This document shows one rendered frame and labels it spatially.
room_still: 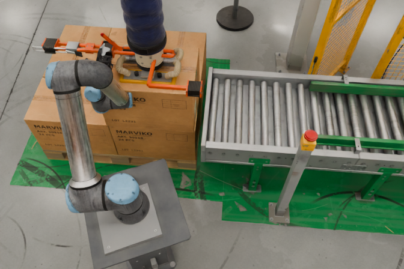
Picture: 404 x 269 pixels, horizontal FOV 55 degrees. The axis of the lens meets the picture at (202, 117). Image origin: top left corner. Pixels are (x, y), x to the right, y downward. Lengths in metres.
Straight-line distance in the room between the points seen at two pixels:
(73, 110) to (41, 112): 1.18
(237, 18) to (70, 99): 2.79
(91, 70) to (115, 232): 0.85
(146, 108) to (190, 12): 2.10
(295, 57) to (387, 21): 1.35
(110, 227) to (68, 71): 0.85
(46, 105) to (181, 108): 1.04
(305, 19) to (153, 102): 1.58
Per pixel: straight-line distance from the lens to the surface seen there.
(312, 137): 2.07
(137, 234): 2.06
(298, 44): 3.56
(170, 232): 2.08
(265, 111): 2.73
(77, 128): 1.79
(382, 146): 2.76
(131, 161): 3.13
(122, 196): 1.85
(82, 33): 3.40
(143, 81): 2.34
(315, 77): 2.96
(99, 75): 1.71
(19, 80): 4.00
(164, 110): 2.43
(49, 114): 2.89
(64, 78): 1.72
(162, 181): 2.20
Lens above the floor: 2.70
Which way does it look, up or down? 54 degrees down
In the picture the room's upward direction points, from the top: straight up
